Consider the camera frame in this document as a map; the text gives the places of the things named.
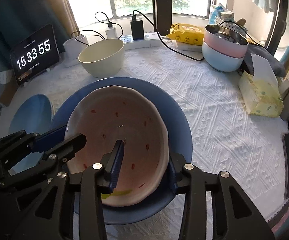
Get dark blue bowl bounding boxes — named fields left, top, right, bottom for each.
left=51, top=77, right=193, bottom=225

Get pink speckled bowl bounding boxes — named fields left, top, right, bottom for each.
left=64, top=85, right=170, bottom=208

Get light blue plate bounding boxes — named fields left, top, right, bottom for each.
left=8, top=94, right=53, bottom=175

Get cream bowl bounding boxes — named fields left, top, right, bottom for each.
left=78, top=39, right=125, bottom=79

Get pink and blue stacked bowls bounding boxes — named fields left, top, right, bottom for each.
left=202, top=24, right=249, bottom=72

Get white knit tablecloth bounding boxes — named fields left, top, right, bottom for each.
left=0, top=47, right=289, bottom=239

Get cardboard box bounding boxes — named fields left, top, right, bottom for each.
left=0, top=77, right=19, bottom=107

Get yellow tissue box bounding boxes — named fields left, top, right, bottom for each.
left=238, top=54, right=284, bottom=118

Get small white box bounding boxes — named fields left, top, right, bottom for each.
left=0, top=69, right=13, bottom=85

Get white lamp base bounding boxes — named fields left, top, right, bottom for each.
left=63, top=35, right=89, bottom=67

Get white power strip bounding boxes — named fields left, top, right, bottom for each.
left=120, top=33, right=162, bottom=50

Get yellow snack bag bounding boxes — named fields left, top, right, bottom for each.
left=166, top=23, right=205, bottom=46

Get white phone charger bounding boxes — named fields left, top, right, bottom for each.
left=106, top=22, right=117, bottom=39

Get tablet showing clock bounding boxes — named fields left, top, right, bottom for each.
left=10, top=24, right=59, bottom=86

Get black power adapter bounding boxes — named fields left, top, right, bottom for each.
left=131, top=15, right=145, bottom=40

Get grey cloth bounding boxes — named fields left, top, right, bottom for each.
left=241, top=43, right=286, bottom=77

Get yellow curtain left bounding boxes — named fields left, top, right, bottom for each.
left=48, top=0, right=79, bottom=36

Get teal curtain left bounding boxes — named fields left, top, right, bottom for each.
left=0, top=0, right=70, bottom=69

